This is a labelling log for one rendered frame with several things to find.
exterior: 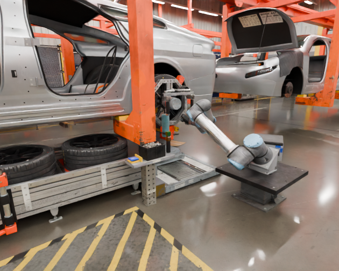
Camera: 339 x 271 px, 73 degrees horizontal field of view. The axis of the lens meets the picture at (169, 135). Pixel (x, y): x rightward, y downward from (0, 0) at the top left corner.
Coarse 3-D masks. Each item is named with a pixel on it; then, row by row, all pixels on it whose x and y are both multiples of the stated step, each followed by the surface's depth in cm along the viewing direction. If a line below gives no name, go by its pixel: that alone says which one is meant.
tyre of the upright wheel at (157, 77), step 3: (156, 75) 265; (159, 75) 264; (162, 75) 266; (165, 75) 268; (168, 75) 271; (171, 75) 274; (156, 78) 262; (159, 78) 264; (162, 78) 266; (165, 78) 269; (168, 78) 271; (171, 78) 274; (174, 78) 276; (156, 81) 263; (156, 123) 274; (156, 126) 275; (159, 126) 278
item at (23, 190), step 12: (132, 156) 226; (84, 168) 198; (96, 168) 202; (108, 168) 212; (120, 168) 215; (132, 168) 223; (36, 180) 177; (48, 180) 181; (60, 180) 188; (72, 180) 191; (84, 180) 198; (12, 192) 170; (24, 192) 172; (36, 192) 177
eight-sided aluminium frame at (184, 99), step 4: (160, 80) 256; (164, 80) 259; (168, 80) 262; (172, 80) 265; (176, 80) 268; (160, 84) 257; (176, 84) 272; (180, 84) 273; (156, 88) 255; (184, 96) 281; (184, 100) 282; (184, 104) 284; (184, 108) 285; (180, 112) 287; (184, 112) 285; (156, 116) 262; (176, 116) 286; (180, 116) 283; (156, 120) 263; (160, 120) 267; (172, 120) 283; (176, 120) 281; (160, 124) 268; (172, 124) 278
